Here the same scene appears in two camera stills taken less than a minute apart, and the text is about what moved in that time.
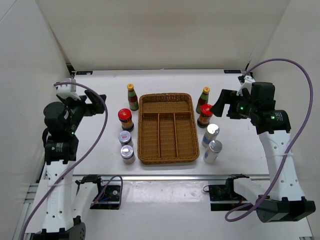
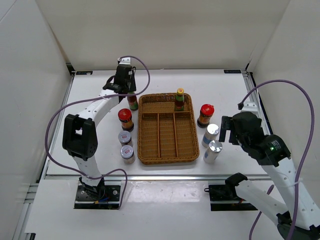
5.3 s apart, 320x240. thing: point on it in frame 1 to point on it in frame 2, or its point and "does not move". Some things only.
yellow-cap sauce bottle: [132, 98] does not move
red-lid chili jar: [125, 117] does not move
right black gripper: [225, 97] to [226, 125]
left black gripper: [88, 107] to [132, 87]
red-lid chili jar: [204, 119] does not move
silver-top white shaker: [212, 130] does not move
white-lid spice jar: [127, 154] does not move
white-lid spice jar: [124, 138] does not move
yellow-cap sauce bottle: [203, 99] to [179, 105]
